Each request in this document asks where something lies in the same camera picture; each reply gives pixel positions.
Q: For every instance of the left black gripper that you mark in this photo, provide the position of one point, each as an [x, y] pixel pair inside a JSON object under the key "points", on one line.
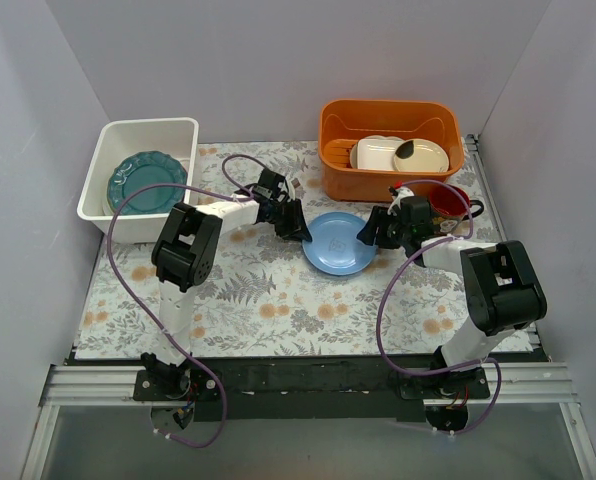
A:
{"points": [[286, 218]]}

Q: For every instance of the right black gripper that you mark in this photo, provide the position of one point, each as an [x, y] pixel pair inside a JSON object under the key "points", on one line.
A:
{"points": [[384, 232]]}

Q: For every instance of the blue plate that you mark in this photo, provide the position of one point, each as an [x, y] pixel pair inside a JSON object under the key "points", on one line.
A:
{"points": [[335, 249]]}

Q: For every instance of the teal embossed scalloped plate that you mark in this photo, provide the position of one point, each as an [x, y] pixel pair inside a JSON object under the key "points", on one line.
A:
{"points": [[141, 170]]}

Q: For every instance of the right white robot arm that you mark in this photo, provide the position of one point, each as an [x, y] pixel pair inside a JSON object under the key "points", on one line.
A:
{"points": [[502, 291]]}

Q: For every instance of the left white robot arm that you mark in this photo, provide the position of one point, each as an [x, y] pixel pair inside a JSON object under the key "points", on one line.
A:
{"points": [[184, 255]]}

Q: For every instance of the orange plastic bin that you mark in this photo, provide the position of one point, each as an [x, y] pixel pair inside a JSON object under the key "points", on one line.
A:
{"points": [[344, 122]]}

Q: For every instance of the white plastic bin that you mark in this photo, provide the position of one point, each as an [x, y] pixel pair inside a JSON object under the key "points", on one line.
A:
{"points": [[118, 140]]}

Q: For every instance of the floral patterned table mat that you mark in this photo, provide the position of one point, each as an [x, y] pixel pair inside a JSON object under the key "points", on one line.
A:
{"points": [[264, 298]]}

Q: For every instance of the white rectangular dish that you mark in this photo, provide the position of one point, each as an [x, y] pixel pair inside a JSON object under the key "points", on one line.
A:
{"points": [[375, 152]]}

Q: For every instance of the red and black mug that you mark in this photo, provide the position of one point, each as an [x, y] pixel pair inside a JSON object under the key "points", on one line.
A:
{"points": [[450, 206]]}

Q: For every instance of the cream plate with black mark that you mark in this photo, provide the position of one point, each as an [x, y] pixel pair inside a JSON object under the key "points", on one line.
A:
{"points": [[420, 156]]}

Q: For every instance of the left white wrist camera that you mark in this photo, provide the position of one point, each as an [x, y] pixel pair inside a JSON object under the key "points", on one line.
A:
{"points": [[291, 187]]}

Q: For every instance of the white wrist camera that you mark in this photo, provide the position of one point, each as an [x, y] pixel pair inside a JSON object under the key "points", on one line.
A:
{"points": [[398, 193], [291, 187]]}

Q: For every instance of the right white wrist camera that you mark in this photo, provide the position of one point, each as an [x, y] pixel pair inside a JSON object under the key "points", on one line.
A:
{"points": [[398, 193]]}

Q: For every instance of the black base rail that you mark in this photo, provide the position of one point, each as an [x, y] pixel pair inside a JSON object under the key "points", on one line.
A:
{"points": [[339, 387]]}

